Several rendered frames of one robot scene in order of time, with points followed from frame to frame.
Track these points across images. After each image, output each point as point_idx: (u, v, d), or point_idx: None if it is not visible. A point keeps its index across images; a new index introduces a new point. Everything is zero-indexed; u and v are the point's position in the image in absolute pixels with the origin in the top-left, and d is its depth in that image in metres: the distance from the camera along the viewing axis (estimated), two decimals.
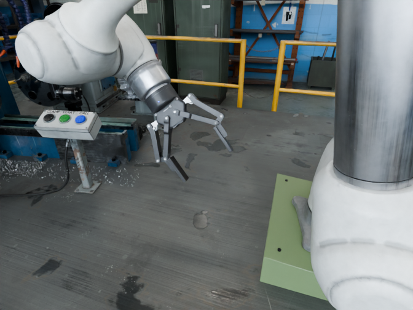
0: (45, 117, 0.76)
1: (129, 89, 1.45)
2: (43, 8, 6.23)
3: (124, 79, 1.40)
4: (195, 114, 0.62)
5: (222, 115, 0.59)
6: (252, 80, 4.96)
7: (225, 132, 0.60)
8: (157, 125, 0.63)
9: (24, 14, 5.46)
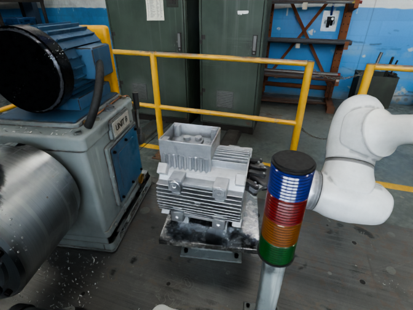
0: None
1: None
2: (37, 11, 5.43)
3: (175, 202, 0.60)
4: None
5: None
6: (284, 98, 4.16)
7: None
8: None
9: (14, 18, 4.66)
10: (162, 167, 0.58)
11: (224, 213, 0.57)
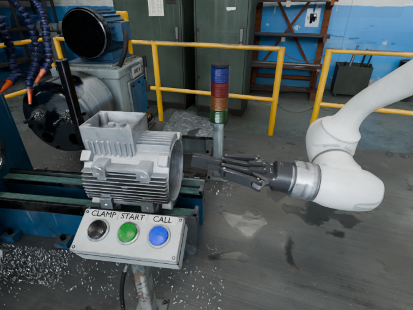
0: (91, 231, 0.40)
1: None
2: (46, 9, 5.87)
3: (102, 189, 0.60)
4: (244, 163, 0.64)
5: None
6: (272, 87, 4.61)
7: None
8: None
9: None
10: (85, 154, 0.58)
11: (150, 195, 0.58)
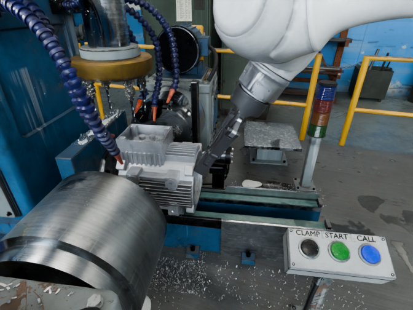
0: (306, 250, 0.45)
1: None
2: None
3: None
4: None
5: None
6: (291, 90, 4.65)
7: None
8: (236, 128, 0.53)
9: None
10: (120, 163, 0.66)
11: (177, 200, 0.66)
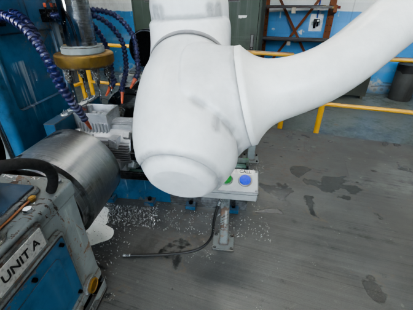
0: None
1: None
2: None
3: None
4: None
5: None
6: None
7: None
8: None
9: None
10: None
11: (119, 157, 0.91)
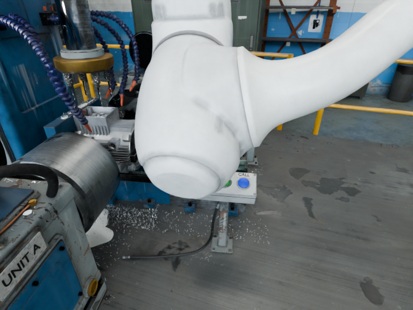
0: None
1: None
2: None
3: None
4: None
5: None
6: None
7: None
8: None
9: None
10: (77, 133, 0.91)
11: (118, 159, 0.91)
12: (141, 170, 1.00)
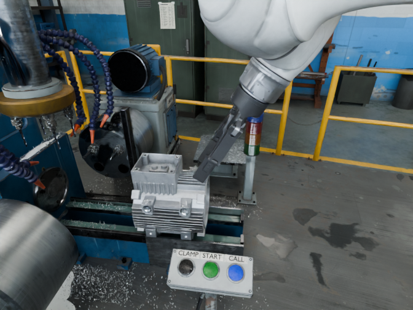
0: (182, 269, 0.52)
1: None
2: (55, 16, 5.98)
3: (148, 221, 0.72)
4: None
5: None
6: None
7: None
8: None
9: (37, 24, 5.21)
10: (135, 194, 0.70)
11: (190, 226, 0.70)
12: (115, 223, 0.83)
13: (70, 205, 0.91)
